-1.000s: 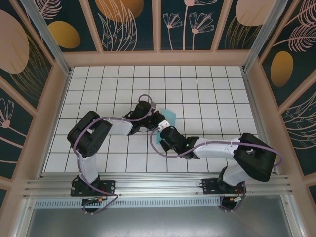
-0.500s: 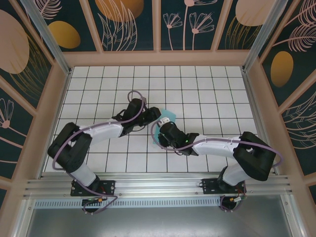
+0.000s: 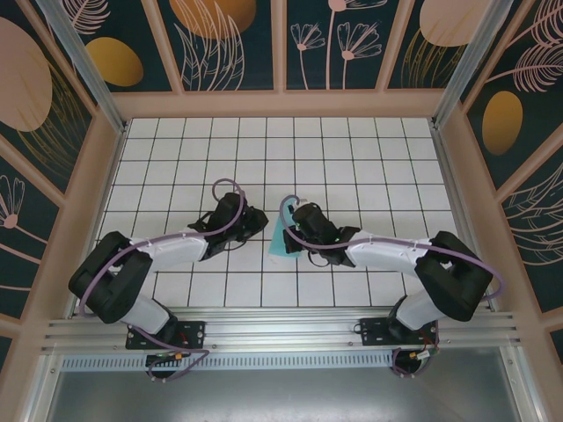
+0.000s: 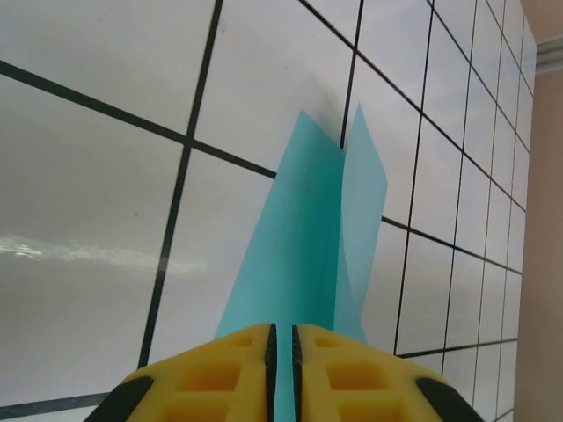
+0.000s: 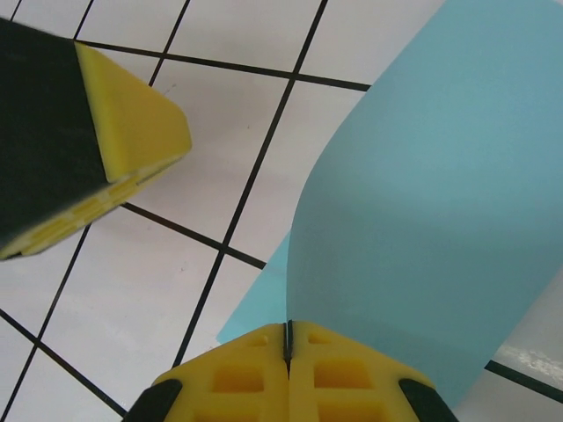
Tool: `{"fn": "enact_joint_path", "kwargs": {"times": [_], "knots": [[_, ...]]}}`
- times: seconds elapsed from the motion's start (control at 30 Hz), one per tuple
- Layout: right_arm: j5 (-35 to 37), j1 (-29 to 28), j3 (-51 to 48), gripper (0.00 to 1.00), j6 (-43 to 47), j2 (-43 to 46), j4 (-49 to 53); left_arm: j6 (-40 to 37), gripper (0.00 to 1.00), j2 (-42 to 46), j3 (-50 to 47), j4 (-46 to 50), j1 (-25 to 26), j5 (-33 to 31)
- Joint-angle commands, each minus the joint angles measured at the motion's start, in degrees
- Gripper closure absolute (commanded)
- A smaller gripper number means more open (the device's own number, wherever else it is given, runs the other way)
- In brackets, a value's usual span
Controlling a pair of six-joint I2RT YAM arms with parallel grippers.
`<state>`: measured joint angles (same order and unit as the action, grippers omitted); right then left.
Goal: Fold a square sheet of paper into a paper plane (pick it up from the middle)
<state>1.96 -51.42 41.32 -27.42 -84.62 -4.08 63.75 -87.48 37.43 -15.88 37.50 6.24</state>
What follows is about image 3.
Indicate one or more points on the teal paper sheet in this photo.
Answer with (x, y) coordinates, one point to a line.
(277, 244)

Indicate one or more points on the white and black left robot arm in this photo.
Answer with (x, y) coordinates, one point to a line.
(110, 281)

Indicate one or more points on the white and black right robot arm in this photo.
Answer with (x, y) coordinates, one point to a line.
(453, 277)

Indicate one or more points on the grey metal sheet panel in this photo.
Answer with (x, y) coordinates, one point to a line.
(281, 395)

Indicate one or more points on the aluminium mounting rail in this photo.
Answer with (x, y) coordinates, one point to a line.
(281, 327)

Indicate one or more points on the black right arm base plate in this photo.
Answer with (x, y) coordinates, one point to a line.
(374, 332)

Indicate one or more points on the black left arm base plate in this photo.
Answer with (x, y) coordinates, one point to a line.
(193, 334)

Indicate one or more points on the aluminium side rail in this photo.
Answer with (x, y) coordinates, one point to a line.
(462, 220)

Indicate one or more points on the aluminium corner post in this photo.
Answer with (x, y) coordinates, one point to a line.
(88, 74)
(466, 61)

